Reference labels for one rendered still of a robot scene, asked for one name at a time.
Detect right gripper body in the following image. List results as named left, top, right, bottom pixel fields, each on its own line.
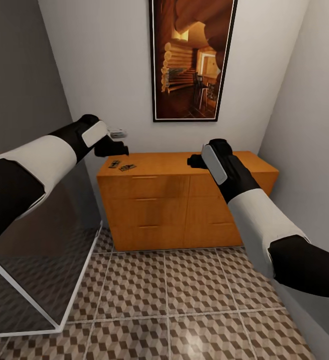
left=190, top=154, right=208, bottom=170

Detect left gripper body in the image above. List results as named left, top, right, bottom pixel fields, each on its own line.
left=94, top=139, right=125, bottom=158

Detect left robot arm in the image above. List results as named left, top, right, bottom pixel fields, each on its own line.
left=0, top=114, right=129, bottom=235

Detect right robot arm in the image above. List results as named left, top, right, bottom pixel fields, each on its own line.
left=187, top=138, right=329, bottom=335

